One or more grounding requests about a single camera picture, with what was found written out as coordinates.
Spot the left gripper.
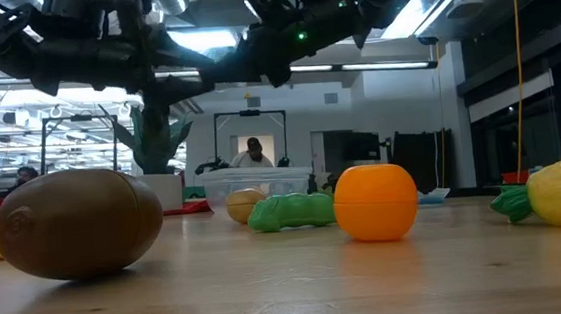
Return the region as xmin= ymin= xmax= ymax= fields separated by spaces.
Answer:
xmin=34 ymin=24 xmax=218 ymax=116

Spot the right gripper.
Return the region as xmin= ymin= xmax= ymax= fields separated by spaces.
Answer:
xmin=193 ymin=3 xmax=326 ymax=94

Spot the tan toy potato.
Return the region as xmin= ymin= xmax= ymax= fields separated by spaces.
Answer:
xmin=224 ymin=186 xmax=270 ymax=226

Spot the green toy pea pod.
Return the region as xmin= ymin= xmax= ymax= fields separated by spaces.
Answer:
xmin=245 ymin=189 xmax=338 ymax=235

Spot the ceiling light tube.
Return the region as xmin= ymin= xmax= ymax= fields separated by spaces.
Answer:
xmin=340 ymin=55 xmax=439 ymax=77
xmin=288 ymin=62 xmax=335 ymax=75

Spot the person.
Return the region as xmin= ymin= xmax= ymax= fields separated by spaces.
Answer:
xmin=227 ymin=135 xmax=275 ymax=171
xmin=13 ymin=164 xmax=41 ymax=188

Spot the small green background object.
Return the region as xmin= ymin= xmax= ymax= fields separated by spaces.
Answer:
xmin=181 ymin=184 xmax=208 ymax=202

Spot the green plant in white pot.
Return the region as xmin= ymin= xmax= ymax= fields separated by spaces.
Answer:
xmin=98 ymin=96 xmax=200 ymax=217

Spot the clear plastic container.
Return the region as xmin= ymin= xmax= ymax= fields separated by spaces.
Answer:
xmin=198 ymin=162 xmax=316 ymax=215

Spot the brown toy kiwi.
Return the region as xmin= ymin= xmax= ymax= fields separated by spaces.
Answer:
xmin=0 ymin=161 xmax=169 ymax=287

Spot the orange toy tangerine with stem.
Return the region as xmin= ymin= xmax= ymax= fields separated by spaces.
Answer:
xmin=331 ymin=160 xmax=422 ymax=247

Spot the black curtain panel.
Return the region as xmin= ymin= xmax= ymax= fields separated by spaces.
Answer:
xmin=389 ymin=126 xmax=458 ymax=194

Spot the blue-rimmed container lid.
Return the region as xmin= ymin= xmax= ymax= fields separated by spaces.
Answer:
xmin=416 ymin=186 xmax=452 ymax=206

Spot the red bin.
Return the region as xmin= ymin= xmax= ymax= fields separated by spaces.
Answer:
xmin=500 ymin=169 xmax=532 ymax=186

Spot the black background rig frame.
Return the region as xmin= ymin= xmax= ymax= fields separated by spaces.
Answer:
xmin=36 ymin=111 xmax=122 ymax=177
xmin=210 ymin=105 xmax=291 ymax=173

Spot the long yellow cable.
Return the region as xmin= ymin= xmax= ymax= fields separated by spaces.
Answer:
xmin=501 ymin=0 xmax=534 ymax=185

